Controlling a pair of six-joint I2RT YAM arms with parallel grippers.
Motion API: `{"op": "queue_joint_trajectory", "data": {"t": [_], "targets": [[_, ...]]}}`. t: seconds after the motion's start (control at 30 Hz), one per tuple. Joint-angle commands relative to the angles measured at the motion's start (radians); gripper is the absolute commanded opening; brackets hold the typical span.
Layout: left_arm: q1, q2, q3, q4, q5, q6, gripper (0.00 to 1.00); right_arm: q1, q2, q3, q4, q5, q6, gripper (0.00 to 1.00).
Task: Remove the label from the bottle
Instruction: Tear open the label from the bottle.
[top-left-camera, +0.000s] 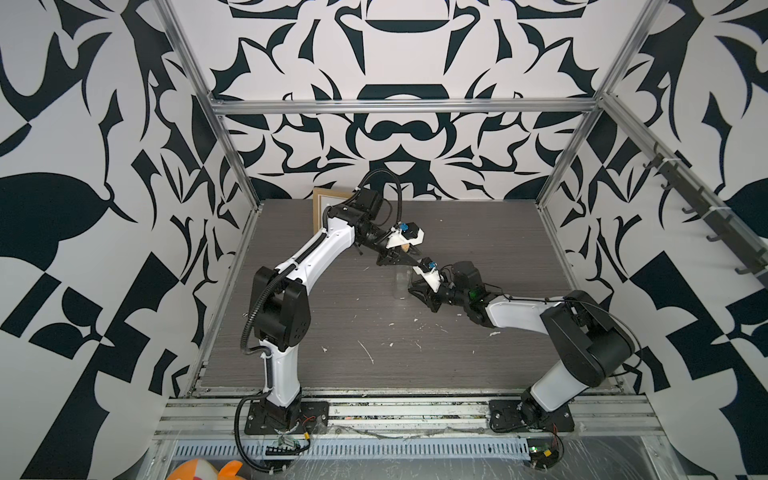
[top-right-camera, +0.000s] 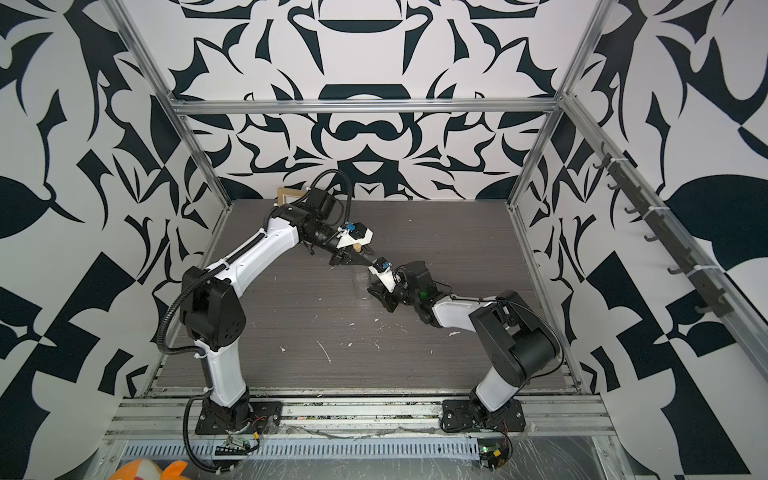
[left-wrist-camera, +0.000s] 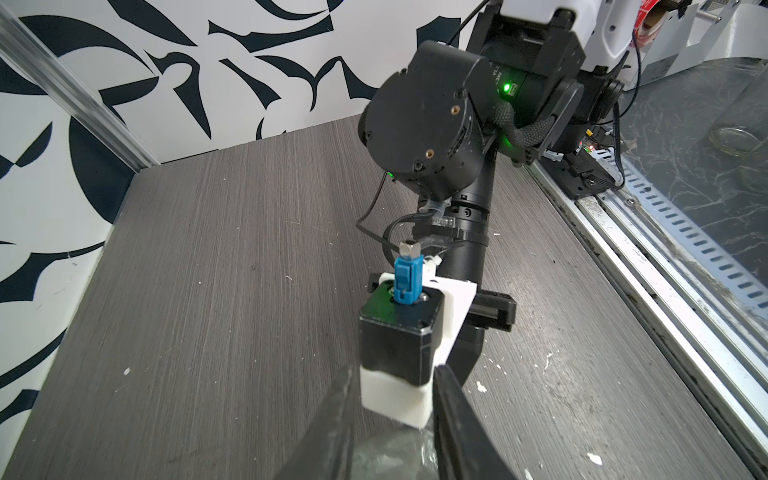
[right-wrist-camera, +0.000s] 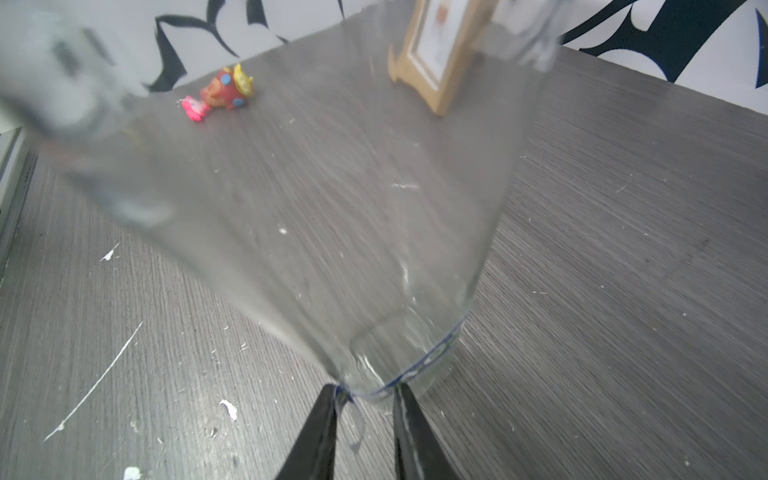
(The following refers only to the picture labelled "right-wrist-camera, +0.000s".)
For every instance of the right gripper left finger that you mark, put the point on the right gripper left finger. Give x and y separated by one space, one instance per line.
312 456

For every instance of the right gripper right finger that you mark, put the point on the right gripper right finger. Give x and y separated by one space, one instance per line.
418 454

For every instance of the clear glass bottle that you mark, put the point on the clear glass bottle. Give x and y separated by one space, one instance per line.
335 208

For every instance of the colourful toy keychain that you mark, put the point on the colourful toy keychain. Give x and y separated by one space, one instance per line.
230 89

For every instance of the wooden picture frame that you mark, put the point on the wooden picture frame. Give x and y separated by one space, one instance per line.
439 47

